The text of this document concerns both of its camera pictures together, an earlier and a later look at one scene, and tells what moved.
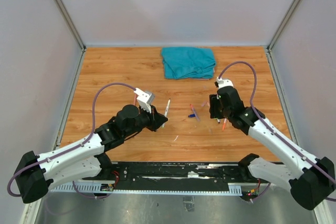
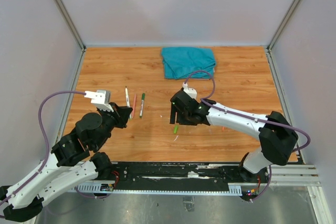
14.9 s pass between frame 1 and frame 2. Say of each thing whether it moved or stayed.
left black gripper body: moved
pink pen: stayed
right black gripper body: moved
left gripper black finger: moved
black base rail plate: stayed
